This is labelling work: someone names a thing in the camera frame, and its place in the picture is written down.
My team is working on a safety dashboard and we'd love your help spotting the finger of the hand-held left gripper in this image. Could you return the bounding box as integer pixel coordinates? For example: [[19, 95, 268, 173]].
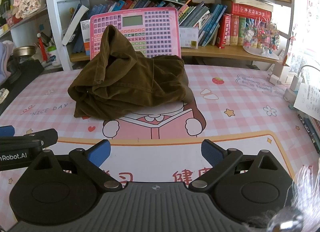
[[0, 128, 59, 151], [0, 125, 16, 137]]

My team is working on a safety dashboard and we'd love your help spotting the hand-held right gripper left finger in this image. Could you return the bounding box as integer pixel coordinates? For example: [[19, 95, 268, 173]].
[[26, 139, 123, 193]]

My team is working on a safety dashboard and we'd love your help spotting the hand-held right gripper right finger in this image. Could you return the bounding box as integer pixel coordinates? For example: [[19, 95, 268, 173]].
[[188, 139, 288, 193]]

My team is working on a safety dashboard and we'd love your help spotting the brown corduroy garment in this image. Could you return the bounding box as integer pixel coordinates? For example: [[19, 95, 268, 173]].
[[68, 25, 193, 120]]

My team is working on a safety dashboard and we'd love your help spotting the white wristwatch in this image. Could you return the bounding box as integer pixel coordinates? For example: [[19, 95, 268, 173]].
[[0, 88, 10, 105]]

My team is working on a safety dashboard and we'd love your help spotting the pink checkered desk mat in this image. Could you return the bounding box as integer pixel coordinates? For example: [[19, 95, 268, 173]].
[[0, 64, 316, 232]]

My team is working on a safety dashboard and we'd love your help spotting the black bag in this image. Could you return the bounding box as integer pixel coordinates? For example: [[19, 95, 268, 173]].
[[0, 58, 45, 110]]

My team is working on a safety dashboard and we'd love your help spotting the purple cloth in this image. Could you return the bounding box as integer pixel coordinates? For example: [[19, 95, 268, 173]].
[[0, 42, 14, 83]]

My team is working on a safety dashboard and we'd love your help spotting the round metal tin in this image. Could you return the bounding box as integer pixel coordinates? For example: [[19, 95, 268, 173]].
[[13, 46, 36, 59]]

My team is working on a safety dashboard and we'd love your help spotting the white plastic bottle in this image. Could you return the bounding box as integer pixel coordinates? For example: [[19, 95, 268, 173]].
[[46, 45, 59, 67]]

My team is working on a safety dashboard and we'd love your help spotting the red tassel pen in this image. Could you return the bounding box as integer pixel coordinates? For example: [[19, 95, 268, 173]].
[[37, 32, 48, 62]]

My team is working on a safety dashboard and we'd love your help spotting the white charger plug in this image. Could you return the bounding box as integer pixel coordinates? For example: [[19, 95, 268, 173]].
[[268, 73, 283, 87]]

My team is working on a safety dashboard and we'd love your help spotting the stack of flat books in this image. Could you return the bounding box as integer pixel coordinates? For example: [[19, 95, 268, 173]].
[[297, 114, 320, 154]]

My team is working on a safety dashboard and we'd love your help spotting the wooden bookshelf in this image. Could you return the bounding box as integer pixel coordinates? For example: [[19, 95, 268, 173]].
[[0, 0, 295, 71]]

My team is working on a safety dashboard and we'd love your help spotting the white power adapter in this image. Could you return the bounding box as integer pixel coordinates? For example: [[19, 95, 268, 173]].
[[284, 75, 303, 103]]

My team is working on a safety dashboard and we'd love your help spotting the white paper note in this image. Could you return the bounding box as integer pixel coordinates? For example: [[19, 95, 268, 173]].
[[293, 83, 320, 120]]

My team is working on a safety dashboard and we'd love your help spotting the white leaning book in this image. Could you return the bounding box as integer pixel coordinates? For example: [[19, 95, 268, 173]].
[[62, 3, 89, 46]]

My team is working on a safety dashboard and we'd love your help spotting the white barcode box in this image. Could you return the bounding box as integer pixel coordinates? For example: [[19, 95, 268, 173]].
[[179, 27, 199, 49]]

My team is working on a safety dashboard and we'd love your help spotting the colourful flower ornament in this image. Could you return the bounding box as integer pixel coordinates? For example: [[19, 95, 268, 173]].
[[242, 18, 281, 61]]

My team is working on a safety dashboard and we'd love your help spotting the row of upright books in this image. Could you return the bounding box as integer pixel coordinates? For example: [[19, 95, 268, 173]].
[[72, 0, 272, 56]]

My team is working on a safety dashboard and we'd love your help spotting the pink learning tablet toy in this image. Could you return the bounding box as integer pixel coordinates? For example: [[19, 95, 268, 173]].
[[89, 7, 182, 61]]

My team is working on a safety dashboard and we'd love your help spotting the red boxed book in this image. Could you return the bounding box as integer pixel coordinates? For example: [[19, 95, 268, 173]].
[[230, 1, 272, 19]]

